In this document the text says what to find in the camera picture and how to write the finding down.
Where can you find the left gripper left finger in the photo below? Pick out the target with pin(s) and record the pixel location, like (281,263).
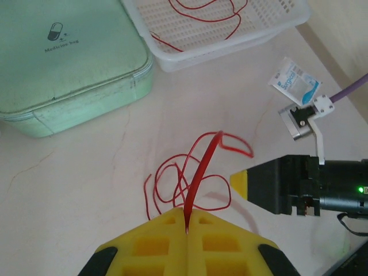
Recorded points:
(143,253)

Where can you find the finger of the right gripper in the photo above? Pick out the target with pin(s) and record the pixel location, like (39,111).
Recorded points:
(264,187)

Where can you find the white perforated plastic basket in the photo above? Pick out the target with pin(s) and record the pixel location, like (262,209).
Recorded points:
(276,26)

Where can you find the surgical glove packet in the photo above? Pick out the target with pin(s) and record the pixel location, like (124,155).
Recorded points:
(293,80)

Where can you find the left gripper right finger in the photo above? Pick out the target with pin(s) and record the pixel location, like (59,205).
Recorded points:
(230,253)

